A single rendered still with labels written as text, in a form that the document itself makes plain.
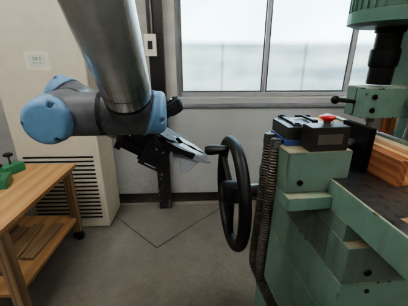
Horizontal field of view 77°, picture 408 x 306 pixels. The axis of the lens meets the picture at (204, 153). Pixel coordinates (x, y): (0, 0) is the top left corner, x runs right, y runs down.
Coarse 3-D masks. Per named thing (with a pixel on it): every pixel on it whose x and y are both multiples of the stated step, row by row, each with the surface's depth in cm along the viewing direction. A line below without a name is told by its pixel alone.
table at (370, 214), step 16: (352, 176) 53; (368, 176) 53; (304, 192) 53; (320, 192) 53; (336, 192) 50; (352, 192) 47; (368, 192) 47; (384, 192) 47; (400, 192) 47; (288, 208) 51; (304, 208) 52; (320, 208) 52; (336, 208) 51; (352, 208) 46; (368, 208) 42; (384, 208) 42; (400, 208) 42; (352, 224) 46; (368, 224) 42; (384, 224) 39; (400, 224) 38; (368, 240) 43; (384, 240) 39; (400, 240) 36; (384, 256) 39; (400, 256) 36; (400, 272) 37
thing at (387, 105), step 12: (396, 84) 63; (348, 96) 63; (360, 96) 59; (372, 96) 57; (384, 96) 57; (396, 96) 58; (348, 108) 63; (360, 108) 59; (372, 108) 58; (384, 108) 58; (396, 108) 59; (372, 120) 62
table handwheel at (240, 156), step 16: (224, 144) 67; (240, 144) 58; (224, 160) 72; (240, 160) 54; (224, 176) 77; (240, 176) 52; (224, 192) 63; (240, 192) 52; (256, 192) 64; (224, 208) 75; (240, 208) 52; (224, 224) 72; (240, 224) 52; (240, 240) 54
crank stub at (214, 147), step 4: (212, 144) 61; (208, 148) 60; (212, 148) 60; (216, 148) 60; (220, 148) 61; (224, 148) 61; (228, 148) 61; (208, 152) 60; (212, 152) 60; (216, 152) 61; (220, 152) 61; (224, 152) 61
